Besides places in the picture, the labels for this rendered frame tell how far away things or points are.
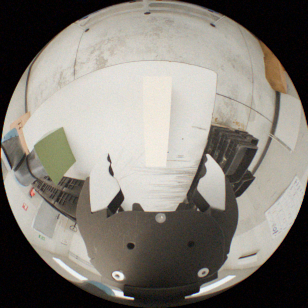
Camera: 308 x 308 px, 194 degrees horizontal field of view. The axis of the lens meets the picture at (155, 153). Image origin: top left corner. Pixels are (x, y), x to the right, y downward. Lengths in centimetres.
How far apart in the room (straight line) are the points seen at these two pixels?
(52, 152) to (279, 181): 300
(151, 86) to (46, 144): 41
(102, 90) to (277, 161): 276
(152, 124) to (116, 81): 17
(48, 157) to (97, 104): 28
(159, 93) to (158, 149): 14
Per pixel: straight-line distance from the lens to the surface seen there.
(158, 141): 23
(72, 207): 54
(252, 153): 95
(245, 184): 150
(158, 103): 21
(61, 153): 47
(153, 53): 110
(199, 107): 30
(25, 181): 54
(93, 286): 27
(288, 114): 254
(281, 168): 261
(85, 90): 36
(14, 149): 49
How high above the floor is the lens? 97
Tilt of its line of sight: 57 degrees down
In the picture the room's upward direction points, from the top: 180 degrees counter-clockwise
